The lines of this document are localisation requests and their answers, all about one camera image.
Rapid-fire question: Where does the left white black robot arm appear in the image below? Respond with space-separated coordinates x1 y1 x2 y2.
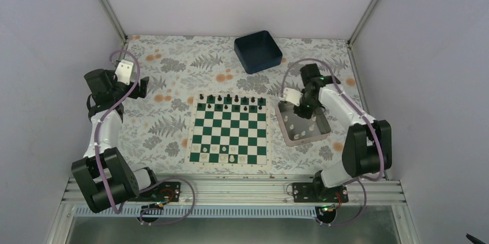
72 63 161 213

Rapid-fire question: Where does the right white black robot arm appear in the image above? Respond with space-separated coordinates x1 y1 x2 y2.
293 63 392 202

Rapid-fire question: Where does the green white chess board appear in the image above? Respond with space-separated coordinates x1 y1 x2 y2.
185 92 272 170

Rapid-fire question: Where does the metal tray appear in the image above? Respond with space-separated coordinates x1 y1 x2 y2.
276 101 332 147

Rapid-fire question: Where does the floral patterned table mat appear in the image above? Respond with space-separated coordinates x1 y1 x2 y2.
118 35 360 175

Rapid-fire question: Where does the dark blue square bin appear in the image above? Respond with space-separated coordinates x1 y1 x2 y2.
234 31 283 74

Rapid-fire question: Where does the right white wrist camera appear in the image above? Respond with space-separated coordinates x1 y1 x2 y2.
281 88 303 106

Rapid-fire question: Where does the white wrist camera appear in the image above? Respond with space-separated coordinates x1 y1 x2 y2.
281 88 303 106
115 59 134 85

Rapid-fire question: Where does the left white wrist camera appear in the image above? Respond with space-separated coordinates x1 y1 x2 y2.
115 59 134 85

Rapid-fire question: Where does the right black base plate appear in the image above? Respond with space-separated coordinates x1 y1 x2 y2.
292 182 349 203

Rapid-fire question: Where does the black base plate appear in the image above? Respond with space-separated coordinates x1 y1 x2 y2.
129 181 181 203
292 182 349 203

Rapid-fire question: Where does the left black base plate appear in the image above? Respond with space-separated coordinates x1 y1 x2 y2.
129 181 181 203

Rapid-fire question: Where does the aluminium rail frame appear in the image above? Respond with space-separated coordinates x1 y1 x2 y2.
47 175 419 243

